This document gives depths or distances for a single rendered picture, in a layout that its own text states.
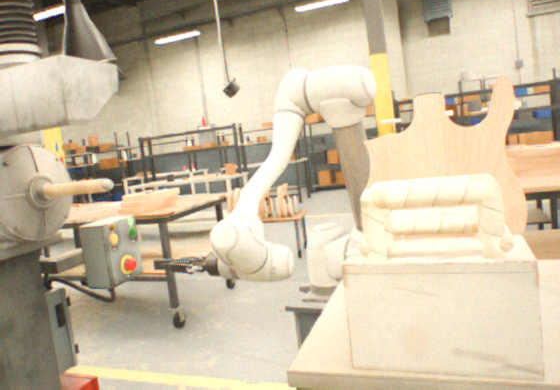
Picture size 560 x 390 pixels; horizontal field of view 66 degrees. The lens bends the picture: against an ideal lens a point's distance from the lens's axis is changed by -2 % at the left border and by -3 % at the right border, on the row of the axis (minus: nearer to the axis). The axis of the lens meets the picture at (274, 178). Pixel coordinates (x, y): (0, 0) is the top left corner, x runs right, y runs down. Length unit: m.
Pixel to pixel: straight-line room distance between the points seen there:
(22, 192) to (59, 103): 0.33
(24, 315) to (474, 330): 1.17
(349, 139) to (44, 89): 0.86
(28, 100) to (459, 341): 0.92
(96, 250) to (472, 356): 1.09
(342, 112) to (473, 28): 10.83
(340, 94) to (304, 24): 11.29
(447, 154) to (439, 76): 10.90
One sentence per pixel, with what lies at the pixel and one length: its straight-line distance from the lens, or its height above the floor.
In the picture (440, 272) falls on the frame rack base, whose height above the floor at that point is 1.09.
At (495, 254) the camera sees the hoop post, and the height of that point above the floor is 1.11.
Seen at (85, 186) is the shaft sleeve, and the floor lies 1.25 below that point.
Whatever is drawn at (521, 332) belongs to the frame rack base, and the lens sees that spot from 0.72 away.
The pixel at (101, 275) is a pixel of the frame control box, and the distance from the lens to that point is 1.47.
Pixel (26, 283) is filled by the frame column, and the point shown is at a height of 0.99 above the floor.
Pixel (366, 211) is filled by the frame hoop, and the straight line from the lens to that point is 0.68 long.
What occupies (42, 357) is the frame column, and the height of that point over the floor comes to 0.76.
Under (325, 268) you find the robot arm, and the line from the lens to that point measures 1.64.
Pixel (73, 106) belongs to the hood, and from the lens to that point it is 0.99.
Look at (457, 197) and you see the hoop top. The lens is 0.67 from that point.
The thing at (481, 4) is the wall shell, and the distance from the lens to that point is 12.23.
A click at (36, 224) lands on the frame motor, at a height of 1.17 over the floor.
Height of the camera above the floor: 1.30
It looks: 4 degrees down
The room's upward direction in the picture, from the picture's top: 7 degrees counter-clockwise
